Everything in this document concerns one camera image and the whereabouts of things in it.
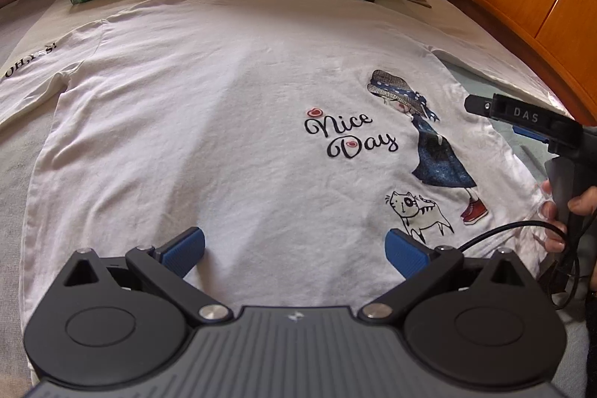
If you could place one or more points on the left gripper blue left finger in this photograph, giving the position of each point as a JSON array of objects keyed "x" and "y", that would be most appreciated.
[{"x": 162, "y": 270}]

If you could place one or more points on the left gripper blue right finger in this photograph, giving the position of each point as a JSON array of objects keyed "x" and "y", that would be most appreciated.
[{"x": 425, "y": 270}]

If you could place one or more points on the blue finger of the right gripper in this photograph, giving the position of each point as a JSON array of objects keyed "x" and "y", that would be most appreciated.
[
  {"x": 534, "y": 135},
  {"x": 478, "y": 105}
]

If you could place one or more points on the white printed t-shirt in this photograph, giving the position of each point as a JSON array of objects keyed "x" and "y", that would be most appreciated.
[{"x": 233, "y": 136}]

